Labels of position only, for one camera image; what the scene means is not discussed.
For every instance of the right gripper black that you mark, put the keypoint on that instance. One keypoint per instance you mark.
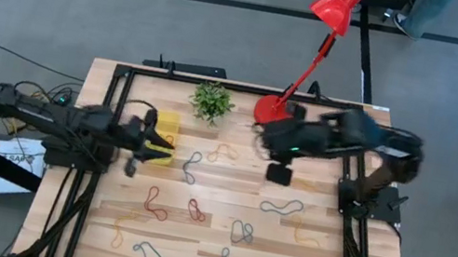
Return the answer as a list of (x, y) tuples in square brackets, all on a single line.
[(286, 138)]

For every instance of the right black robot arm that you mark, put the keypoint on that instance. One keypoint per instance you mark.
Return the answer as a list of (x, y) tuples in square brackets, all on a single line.
[(350, 136)]

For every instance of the blue-grey rubber band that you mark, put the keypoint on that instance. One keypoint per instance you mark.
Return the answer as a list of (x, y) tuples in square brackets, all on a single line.
[(188, 177)]

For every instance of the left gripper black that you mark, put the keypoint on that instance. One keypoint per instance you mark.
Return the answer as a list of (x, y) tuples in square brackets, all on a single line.
[(136, 140)]

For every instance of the black hub with green light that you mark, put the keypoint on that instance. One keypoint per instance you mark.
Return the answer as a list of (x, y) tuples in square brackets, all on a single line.
[(61, 99)]

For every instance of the black metal table frame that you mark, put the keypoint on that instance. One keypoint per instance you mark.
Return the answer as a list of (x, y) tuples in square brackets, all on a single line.
[(241, 88)]

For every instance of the black flat box with antennas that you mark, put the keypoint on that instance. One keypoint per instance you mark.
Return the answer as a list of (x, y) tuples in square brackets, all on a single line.
[(192, 68)]

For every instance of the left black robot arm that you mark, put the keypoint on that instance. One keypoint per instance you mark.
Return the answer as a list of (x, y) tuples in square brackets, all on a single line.
[(47, 113)]

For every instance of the green potted plant white pot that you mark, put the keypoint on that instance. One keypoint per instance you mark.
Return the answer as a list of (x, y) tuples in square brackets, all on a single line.
[(212, 103)]

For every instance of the grey rubber band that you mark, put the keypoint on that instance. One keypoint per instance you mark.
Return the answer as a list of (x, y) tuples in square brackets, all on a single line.
[(245, 232)]

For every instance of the dark red rubber band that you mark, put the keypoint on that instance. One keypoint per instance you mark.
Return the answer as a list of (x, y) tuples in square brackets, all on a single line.
[(165, 137), (195, 211)]

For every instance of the yellow translucent plastic bin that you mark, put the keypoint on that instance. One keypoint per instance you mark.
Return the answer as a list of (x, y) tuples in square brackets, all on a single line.
[(168, 125)]

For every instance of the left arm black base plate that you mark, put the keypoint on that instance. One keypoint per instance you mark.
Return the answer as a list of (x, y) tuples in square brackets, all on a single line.
[(76, 162)]

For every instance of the black frame clamp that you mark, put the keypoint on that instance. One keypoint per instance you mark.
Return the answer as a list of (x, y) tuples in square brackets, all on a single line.
[(314, 89)]

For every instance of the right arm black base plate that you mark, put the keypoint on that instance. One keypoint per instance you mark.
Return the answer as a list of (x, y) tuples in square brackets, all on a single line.
[(389, 209)]

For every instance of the white printed paper sheet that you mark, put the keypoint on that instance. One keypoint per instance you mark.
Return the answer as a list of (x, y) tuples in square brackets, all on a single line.
[(21, 153)]

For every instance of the yellow rubber band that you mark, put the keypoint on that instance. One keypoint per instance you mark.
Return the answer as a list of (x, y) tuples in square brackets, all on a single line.
[(303, 241), (117, 241)]

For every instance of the red desk lamp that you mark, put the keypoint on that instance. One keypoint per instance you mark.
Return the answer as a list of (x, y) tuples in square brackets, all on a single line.
[(337, 10)]

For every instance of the orange rubber band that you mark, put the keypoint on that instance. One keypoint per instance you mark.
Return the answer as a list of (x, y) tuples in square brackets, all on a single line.
[(210, 157)]

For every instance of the person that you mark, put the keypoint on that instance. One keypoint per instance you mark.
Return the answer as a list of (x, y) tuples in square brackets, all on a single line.
[(419, 15)]

